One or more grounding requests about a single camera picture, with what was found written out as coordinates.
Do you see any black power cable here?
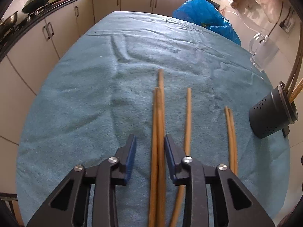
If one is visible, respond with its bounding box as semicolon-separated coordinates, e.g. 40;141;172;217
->
269;0;291;37

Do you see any blue terry table cloth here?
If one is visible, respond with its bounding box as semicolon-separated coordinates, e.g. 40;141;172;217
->
16;12;290;226

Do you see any wooden chopstick vertical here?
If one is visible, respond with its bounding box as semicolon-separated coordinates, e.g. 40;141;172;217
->
156;69;166;226

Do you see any blue plastic bag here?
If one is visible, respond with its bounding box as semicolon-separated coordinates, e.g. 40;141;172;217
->
173;0;241;46

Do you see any white wall socket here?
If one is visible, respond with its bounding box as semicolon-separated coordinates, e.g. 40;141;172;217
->
283;10;295;33

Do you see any small steel pot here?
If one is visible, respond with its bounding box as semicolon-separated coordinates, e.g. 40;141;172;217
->
0;11;17;37

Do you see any black flat bar on table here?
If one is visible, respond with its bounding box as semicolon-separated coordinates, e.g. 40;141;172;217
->
282;126;290;137

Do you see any black wok with handle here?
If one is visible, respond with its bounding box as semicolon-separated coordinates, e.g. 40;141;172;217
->
22;0;49;14

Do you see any wooden chopstick crossing diagonal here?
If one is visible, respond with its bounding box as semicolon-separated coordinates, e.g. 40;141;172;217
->
169;88;192;227

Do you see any clear glass beer mug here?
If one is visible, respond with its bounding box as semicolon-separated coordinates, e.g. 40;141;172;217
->
249;32;279;72

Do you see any wooden chopstick pair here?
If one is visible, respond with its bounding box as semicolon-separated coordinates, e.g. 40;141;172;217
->
229;108;238;176
224;106;235;173

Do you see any wooden chopstick apart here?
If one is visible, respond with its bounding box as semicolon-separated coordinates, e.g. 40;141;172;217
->
289;79;303;103

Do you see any wooden chopstick long dark tip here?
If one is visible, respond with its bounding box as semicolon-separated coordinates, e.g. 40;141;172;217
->
148;87;158;227

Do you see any dark grey utensil holder cup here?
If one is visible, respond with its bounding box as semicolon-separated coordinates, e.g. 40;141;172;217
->
249;82;298;139

